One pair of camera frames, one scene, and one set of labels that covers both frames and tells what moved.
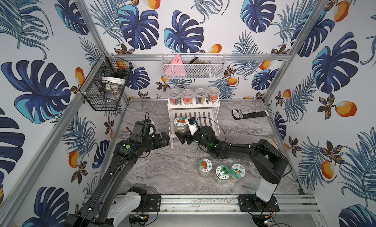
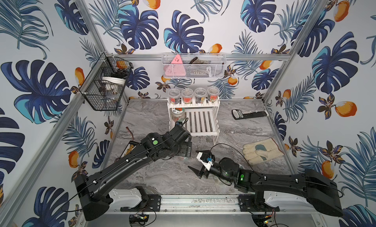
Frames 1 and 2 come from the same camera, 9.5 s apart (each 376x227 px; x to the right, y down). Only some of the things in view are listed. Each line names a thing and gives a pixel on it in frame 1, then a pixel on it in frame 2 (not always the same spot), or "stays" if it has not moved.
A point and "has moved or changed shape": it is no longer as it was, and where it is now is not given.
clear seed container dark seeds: [200, 94] stays
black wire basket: [103, 88] stays
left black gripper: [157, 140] -> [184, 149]
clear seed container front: [187, 95] stays
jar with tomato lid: [180, 125] has moved or changed shape
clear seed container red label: [213, 92] stays
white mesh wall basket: [194, 65] stays
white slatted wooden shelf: [206, 113] stays
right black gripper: [182, 137] -> [199, 174]
